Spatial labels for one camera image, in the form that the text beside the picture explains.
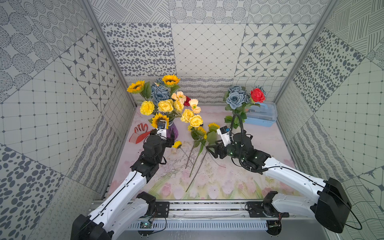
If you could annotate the yellow carnation flower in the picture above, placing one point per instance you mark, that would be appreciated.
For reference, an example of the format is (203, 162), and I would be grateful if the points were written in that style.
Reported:
(192, 128)

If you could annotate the left bouquet yellow flowers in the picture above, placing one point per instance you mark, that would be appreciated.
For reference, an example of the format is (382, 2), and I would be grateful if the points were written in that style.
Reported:
(164, 97)

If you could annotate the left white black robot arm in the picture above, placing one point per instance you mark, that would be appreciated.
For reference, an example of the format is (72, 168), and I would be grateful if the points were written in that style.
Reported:
(128, 202)

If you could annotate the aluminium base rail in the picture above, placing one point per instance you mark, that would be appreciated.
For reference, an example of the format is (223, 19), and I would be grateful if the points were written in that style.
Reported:
(207, 210)

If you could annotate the red rose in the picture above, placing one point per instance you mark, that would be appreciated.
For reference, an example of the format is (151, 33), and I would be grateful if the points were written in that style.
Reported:
(258, 96)

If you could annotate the purple ribbed vase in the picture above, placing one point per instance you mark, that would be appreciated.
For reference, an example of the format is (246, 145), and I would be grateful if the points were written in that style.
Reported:
(172, 131)

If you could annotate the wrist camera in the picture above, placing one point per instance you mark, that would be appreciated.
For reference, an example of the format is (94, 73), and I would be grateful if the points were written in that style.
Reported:
(162, 129)
(224, 133)

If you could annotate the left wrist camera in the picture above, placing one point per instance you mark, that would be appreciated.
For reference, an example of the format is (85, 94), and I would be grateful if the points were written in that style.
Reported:
(162, 129)

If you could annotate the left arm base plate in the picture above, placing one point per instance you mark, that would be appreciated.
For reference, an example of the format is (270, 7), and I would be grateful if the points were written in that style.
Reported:
(155, 209)

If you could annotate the blue plastic storage box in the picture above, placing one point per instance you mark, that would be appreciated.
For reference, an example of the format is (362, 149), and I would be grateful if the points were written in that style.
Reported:
(265, 115)

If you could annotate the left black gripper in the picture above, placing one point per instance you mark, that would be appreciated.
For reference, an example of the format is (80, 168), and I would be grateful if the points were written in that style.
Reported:
(167, 138)

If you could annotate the red white hand-shaped tool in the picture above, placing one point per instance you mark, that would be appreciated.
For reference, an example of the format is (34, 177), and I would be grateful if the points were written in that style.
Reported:
(141, 131)

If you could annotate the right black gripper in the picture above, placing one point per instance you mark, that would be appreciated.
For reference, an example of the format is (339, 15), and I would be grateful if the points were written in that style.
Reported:
(218, 147)

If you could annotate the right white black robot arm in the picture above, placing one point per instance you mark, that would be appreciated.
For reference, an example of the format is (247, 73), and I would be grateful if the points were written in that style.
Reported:
(311, 187)

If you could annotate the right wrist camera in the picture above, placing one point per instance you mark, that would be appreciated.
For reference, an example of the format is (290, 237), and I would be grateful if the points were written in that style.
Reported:
(224, 133)

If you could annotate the blue grey roses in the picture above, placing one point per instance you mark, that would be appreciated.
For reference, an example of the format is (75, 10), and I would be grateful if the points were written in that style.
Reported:
(236, 97)

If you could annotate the large sunflower vase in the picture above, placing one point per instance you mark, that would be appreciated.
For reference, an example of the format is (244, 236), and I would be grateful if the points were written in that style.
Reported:
(212, 138)

